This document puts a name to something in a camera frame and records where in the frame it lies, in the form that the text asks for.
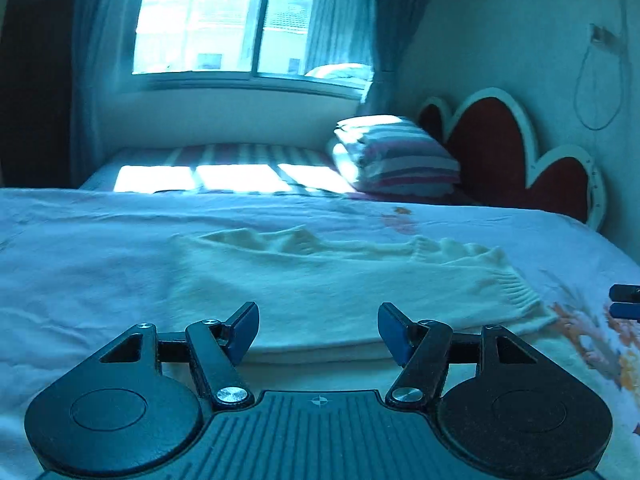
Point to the white floral blanket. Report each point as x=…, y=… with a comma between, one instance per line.
x=85, y=260

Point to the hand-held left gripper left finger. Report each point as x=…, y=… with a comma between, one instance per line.
x=247, y=325

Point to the cream knitted sweater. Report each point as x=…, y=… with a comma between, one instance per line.
x=325, y=290

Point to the blue curtain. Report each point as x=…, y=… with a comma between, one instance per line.
x=100, y=60
x=395, y=20

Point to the window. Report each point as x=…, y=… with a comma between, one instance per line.
x=225, y=25

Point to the wall hook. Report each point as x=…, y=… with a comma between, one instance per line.
x=605, y=37

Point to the striped folded pillows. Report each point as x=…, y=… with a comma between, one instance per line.
x=400, y=160

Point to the folded white bedding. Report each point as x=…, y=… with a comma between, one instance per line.
x=340, y=71

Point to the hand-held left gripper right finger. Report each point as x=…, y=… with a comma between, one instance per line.
x=390, y=332

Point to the striped bed sheet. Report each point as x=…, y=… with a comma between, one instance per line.
x=225, y=152

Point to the red heart-shaped headboard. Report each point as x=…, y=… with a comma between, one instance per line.
x=490, y=150

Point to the dark wooden wardrobe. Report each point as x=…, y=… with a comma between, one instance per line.
x=30, y=85

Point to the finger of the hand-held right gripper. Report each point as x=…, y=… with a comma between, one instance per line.
x=626, y=310
x=626, y=292

